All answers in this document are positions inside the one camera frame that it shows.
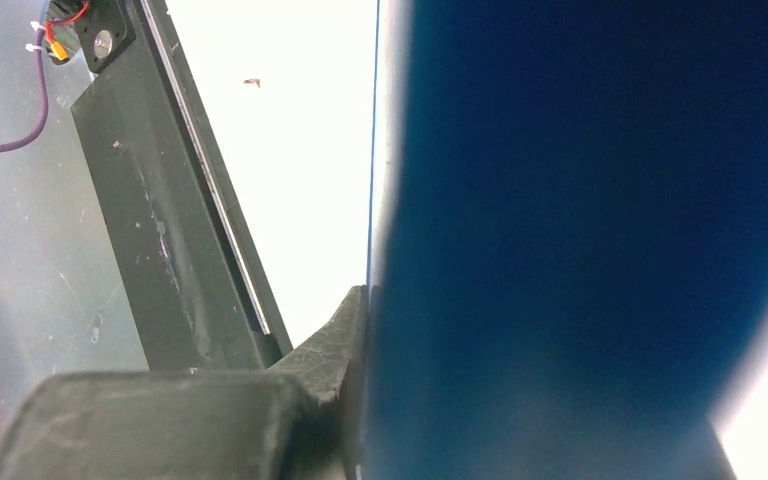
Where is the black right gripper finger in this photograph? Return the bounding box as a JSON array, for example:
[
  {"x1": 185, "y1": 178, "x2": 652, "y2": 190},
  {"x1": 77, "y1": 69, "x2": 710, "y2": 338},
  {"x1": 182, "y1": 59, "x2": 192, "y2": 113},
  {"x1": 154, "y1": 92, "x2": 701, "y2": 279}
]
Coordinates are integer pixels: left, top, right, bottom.
[{"x1": 0, "y1": 285, "x2": 368, "y2": 479}]

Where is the blue framed whiteboard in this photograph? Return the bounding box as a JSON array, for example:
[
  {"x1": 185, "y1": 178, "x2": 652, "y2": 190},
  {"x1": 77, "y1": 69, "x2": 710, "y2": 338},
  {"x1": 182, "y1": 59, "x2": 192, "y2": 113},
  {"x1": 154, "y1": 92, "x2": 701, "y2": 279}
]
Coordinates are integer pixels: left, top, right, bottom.
[{"x1": 361, "y1": 1, "x2": 768, "y2": 479}]

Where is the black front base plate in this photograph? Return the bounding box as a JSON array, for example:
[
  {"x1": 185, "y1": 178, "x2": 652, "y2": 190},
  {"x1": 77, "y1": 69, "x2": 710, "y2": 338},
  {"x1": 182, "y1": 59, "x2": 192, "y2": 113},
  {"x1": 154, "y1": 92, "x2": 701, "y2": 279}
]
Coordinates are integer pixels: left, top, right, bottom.
[{"x1": 46, "y1": 1, "x2": 292, "y2": 370}]

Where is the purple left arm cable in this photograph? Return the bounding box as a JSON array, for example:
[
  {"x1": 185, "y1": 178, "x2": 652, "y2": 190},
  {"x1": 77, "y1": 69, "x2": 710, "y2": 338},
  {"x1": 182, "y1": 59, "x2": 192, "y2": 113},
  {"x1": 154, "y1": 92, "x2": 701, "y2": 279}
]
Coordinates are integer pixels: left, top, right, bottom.
[{"x1": 0, "y1": 26, "x2": 51, "y2": 155}]

